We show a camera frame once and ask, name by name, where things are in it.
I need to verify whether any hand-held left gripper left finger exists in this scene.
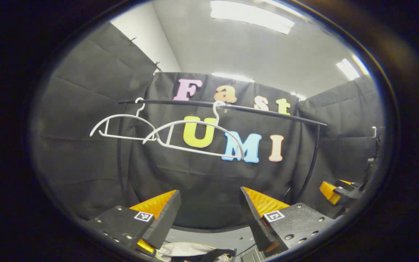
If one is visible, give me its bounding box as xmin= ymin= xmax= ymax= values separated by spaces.
xmin=86 ymin=189 xmax=182 ymax=255

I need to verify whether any black clothes rack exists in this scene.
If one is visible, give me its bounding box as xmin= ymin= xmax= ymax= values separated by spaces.
xmin=118 ymin=99 xmax=327 ymax=255

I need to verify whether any white laundry hamper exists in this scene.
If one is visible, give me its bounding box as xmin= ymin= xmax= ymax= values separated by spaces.
xmin=157 ymin=242 xmax=237 ymax=262

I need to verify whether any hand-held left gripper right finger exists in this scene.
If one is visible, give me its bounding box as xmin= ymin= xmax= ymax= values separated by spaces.
xmin=239 ymin=187 xmax=335 ymax=255

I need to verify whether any white clothes hanger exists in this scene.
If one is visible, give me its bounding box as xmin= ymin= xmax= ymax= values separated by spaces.
xmin=89 ymin=97 xmax=159 ymax=142
xmin=143 ymin=101 xmax=245 ymax=160

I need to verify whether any black backdrop cloth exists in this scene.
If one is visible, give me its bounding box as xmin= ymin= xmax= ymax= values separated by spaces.
xmin=31 ymin=22 xmax=384 ymax=233

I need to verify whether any black knit cardigan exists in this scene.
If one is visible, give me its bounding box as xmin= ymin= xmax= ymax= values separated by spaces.
xmin=169 ymin=249 xmax=236 ymax=262

